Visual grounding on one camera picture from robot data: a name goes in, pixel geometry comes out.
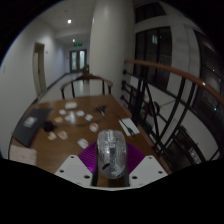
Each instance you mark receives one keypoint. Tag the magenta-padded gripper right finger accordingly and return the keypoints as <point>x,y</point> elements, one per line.
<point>148,170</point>

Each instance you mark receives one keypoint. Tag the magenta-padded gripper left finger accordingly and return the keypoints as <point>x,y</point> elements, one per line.
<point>71,168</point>

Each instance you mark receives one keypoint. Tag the white grey sticker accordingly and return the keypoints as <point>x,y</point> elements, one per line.
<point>82,143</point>

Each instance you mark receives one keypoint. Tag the small beige sticker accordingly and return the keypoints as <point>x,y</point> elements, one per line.
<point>58,119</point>
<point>62,134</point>
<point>51,135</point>

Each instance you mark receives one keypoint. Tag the red and white sticker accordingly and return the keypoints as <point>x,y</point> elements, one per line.
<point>94,126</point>

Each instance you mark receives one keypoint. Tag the small black box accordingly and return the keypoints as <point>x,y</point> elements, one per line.
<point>49,126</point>

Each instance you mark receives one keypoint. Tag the white notepad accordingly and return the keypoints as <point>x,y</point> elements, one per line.
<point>131,124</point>

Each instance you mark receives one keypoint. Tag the small white sticker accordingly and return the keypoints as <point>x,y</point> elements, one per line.
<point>62,112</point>
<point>69,118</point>
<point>88,117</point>
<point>80,113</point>

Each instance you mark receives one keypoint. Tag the black closed laptop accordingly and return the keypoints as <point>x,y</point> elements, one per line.
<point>23,136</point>

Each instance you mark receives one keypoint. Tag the small white box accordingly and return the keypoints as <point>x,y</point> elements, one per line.
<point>71,105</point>

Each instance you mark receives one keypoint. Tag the black adapter clump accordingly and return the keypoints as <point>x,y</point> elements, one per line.
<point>101,109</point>

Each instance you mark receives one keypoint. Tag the wooden armchair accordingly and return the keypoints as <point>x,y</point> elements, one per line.
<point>86,77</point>

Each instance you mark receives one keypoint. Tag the dark wooden chair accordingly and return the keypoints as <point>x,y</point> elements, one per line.
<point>86,69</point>

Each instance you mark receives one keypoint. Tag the beige side door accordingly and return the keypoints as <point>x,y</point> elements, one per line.
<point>39,70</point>

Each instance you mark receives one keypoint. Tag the black railing with wooden handrail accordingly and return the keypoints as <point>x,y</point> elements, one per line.
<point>160,66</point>

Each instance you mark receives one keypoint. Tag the glazed double door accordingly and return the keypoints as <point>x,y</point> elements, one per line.
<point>74,60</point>

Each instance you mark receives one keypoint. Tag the dark framed window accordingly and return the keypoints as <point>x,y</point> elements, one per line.
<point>160,50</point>

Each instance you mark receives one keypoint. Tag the green exit sign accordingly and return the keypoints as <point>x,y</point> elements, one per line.
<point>77,44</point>

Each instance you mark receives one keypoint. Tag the round ceiling light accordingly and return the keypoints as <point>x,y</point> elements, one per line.
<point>69,21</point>

